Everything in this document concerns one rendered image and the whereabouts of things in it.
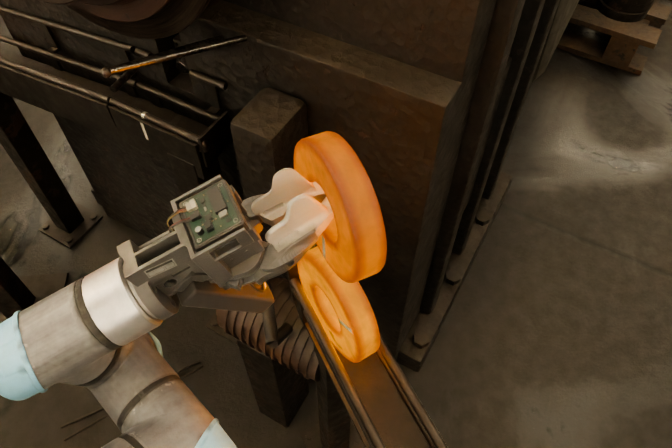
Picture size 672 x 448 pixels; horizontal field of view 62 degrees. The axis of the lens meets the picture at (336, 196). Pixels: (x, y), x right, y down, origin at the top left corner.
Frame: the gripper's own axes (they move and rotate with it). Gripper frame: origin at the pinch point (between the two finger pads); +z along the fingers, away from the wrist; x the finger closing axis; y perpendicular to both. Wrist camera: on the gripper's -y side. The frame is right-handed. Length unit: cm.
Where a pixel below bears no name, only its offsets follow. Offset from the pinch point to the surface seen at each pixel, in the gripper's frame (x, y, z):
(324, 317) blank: 0.4, -23.8, -8.2
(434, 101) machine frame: 12.6, -10.0, 18.0
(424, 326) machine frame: 16, -90, 8
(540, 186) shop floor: 45, -112, 64
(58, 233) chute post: 90, -74, -70
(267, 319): 9.1, -32.6, -16.8
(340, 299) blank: -3.3, -14.0, -4.9
